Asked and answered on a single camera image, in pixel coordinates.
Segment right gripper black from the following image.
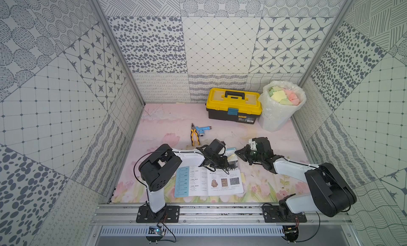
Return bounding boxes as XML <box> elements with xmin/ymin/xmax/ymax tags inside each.
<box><xmin>235</xmin><ymin>144</ymin><xmax>264</xmax><ymax>165</ymax></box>

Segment art textbook with yellow cover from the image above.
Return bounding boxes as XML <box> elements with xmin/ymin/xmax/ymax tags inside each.
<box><xmin>173</xmin><ymin>149</ymin><xmax>244</xmax><ymax>198</ymax></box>

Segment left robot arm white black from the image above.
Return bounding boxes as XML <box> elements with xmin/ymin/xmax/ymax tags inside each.
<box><xmin>138</xmin><ymin>139</ymin><xmax>229</xmax><ymax>214</ymax></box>

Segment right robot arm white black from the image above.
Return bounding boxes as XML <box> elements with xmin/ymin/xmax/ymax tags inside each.
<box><xmin>235</xmin><ymin>137</ymin><xmax>357</xmax><ymax>219</ymax></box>

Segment discarded sticky notes pile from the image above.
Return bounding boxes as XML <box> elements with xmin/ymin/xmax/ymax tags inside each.
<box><xmin>268</xmin><ymin>86</ymin><xmax>301</xmax><ymax>106</ymax></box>

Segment blue plastic tool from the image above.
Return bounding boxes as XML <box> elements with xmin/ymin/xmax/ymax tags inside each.
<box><xmin>196</xmin><ymin>126</ymin><xmax>212</xmax><ymax>137</ymax></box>

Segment yellow black toolbox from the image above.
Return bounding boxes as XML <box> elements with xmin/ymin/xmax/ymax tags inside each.
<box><xmin>206</xmin><ymin>88</ymin><xmax>262</xmax><ymax>125</ymax></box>

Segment white trash bin with bag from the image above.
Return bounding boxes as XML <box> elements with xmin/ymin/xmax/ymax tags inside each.
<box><xmin>258</xmin><ymin>81</ymin><xmax>306</xmax><ymax>132</ymax></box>

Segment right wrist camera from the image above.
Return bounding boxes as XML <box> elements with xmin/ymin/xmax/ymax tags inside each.
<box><xmin>249</xmin><ymin>140</ymin><xmax>257</xmax><ymax>151</ymax></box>

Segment yellow handled pliers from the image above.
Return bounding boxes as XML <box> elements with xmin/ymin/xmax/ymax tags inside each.
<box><xmin>190</xmin><ymin>123</ymin><xmax>200</xmax><ymax>146</ymax></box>

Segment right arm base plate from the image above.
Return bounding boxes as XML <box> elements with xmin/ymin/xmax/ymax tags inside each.
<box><xmin>261</xmin><ymin>205</ymin><xmax>307</xmax><ymax>223</ymax></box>

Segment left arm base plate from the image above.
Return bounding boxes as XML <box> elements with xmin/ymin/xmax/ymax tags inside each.
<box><xmin>136</xmin><ymin>204</ymin><xmax>180</xmax><ymax>223</ymax></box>

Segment left circuit board with cable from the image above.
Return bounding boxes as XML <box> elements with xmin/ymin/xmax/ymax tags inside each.
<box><xmin>145</xmin><ymin>226</ymin><xmax>177</xmax><ymax>243</ymax></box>

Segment right black connector with cable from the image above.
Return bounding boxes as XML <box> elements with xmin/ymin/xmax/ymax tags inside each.
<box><xmin>282</xmin><ymin>226</ymin><xmax>320</xmax><ymax>243</ymax></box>

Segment aluminium mounting rail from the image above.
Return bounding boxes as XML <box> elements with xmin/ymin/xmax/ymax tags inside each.
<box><xmin>90</xmin><ymin>203</ymin><xmax>351</xmax><ymax>225</ymax></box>

